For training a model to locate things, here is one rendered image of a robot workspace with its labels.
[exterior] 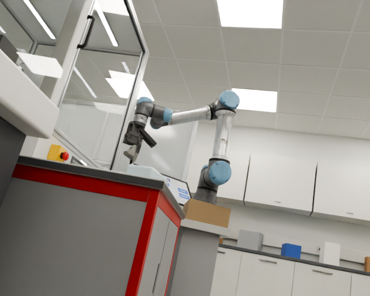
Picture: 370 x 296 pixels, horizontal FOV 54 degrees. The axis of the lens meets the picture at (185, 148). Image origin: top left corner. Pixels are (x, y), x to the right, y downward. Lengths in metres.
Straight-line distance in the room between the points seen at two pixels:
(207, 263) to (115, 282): 0.89
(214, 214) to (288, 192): 3.27
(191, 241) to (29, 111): 1.16
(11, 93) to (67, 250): 0.48
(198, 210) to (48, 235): 0.93
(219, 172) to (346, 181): 3.52
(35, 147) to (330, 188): 4.23
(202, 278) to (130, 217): 0.89
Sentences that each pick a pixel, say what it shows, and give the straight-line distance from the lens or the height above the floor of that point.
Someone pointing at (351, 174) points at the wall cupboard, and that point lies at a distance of 5.31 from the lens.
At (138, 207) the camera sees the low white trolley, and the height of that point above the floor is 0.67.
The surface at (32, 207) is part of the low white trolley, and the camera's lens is 1.25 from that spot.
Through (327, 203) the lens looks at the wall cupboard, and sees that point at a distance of 5.16.
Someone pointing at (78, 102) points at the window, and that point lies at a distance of 1.90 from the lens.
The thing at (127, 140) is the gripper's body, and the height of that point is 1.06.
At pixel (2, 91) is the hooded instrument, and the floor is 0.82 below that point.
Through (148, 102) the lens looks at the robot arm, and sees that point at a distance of 1.96.
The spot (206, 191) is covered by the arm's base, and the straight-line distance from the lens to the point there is 2.02.
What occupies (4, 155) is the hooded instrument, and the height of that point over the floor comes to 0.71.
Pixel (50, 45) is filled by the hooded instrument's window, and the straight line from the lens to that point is 1.15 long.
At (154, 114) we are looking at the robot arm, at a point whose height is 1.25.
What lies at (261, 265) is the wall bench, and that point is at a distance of 4.64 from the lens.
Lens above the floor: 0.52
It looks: 18 degrees up
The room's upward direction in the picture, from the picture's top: 12 degrees clockwise
